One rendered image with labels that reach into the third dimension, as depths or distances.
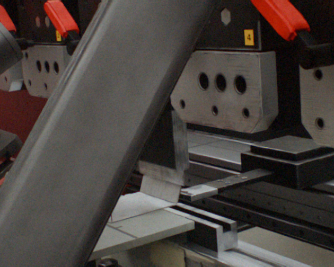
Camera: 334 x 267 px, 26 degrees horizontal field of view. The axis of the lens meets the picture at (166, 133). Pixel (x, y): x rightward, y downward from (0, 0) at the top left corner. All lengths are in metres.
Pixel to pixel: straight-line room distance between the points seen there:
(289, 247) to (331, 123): 2.98
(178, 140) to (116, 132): 0.51
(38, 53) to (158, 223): 0.35
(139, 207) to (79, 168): 0.56
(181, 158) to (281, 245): 2.76
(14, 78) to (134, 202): 0.36
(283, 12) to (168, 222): 0.35
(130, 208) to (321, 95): 0.37
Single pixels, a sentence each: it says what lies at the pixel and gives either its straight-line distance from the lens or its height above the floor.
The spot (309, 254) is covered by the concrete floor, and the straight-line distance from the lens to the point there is 3.50.
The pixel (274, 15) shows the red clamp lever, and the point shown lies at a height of 1.24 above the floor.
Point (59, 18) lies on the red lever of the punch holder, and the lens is 0.93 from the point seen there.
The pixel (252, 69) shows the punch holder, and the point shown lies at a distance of 0.68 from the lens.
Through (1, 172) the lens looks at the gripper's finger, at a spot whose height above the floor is 1.09.
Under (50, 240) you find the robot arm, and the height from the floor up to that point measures 1.15.
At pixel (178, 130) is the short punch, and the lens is 0.87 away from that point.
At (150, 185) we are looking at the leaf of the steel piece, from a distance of 0.97.
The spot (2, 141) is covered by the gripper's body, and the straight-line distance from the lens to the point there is 0.80.
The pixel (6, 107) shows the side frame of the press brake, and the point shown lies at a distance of 1.73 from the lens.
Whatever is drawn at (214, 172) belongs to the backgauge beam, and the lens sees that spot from 1.22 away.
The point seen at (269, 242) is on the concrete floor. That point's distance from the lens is 3.66.
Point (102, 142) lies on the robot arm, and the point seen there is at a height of 1.20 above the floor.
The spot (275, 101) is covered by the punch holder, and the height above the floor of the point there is 1.16.
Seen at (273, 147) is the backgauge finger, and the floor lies 1.03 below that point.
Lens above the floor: 1.27
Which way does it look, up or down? 11 degrees down
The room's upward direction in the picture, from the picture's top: 5 degrees counter-clockwise
